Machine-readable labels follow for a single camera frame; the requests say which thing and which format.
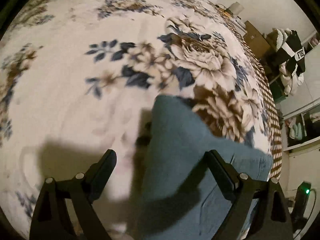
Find black white jacket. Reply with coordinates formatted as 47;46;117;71
273;30;305;76

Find floral bed blanket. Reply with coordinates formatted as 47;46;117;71
1;0;272;238

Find white wardrobe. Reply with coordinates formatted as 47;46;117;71
280;45;319;197

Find brown cardboard box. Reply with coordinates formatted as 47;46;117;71
244;21;273;60

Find checkered brown bed sheet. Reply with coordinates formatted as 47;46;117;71
214;5;283;179

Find blue denim jeans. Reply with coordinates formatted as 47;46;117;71
133;95;273;240

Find beige table lamp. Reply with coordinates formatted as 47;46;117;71
228;2;244;15

